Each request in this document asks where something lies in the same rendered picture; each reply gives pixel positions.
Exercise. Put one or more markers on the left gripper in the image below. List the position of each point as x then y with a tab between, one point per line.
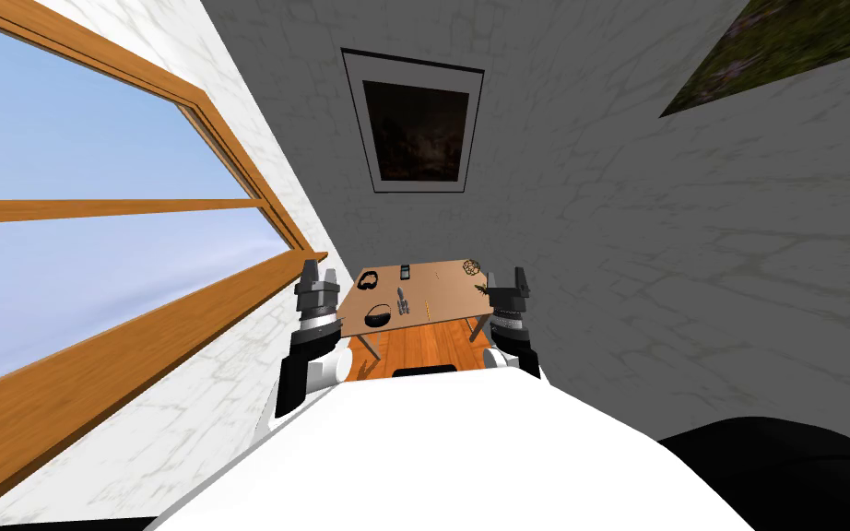
318	301

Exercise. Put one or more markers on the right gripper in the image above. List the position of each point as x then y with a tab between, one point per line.
507	301

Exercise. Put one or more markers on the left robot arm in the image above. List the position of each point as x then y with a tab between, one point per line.
305	369

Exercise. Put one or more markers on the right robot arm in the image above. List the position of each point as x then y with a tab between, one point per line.
511	335

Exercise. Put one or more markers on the black headphones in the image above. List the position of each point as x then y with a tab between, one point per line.
369	280

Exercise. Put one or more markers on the brown wooden table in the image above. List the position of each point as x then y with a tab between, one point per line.
443	299

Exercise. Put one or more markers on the black bowl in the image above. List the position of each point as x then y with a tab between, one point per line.
378	317

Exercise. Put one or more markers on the dark picture with white mat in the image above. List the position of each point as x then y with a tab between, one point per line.
416	129

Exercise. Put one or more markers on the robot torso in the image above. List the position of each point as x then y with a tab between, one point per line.
425	457

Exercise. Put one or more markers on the wooden framed window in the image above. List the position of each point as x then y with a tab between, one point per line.
63	147

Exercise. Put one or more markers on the green frameless picture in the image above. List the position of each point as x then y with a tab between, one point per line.
772	44

